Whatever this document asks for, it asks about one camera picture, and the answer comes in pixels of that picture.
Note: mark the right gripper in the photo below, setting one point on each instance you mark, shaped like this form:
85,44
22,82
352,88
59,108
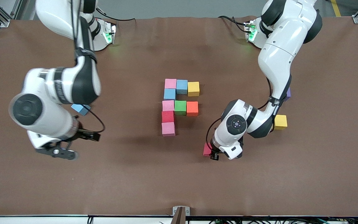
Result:
85,134

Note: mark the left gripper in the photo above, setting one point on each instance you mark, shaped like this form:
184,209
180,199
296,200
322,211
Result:
213,155

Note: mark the red foam cube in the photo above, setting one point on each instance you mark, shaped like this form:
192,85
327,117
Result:
207,150
167,116

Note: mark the orange foam cube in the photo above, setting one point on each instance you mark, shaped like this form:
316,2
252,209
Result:
192,108

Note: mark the pink foam cube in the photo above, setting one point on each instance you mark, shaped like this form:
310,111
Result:
168,105
168,129
170,83

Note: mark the green foam cube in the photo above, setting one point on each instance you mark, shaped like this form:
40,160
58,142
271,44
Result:
180,107

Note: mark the yellow foam cube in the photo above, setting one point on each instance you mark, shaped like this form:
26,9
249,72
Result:
281,122
193,89

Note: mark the blue foam cube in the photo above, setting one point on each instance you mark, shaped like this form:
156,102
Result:
169,94
182,87
81,109

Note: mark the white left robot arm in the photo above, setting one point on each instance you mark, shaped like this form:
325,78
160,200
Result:
278,56

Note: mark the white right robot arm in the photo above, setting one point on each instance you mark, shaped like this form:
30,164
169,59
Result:
57,84

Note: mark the brown table mat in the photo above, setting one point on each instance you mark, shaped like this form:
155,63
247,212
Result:
179,180

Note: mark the purple foam cube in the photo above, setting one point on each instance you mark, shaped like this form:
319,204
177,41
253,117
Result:
288,93

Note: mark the grey metal bracket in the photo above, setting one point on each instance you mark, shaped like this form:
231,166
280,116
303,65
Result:
187,211

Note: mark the white table edge rail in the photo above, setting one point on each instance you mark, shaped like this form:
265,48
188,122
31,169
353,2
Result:
42,220

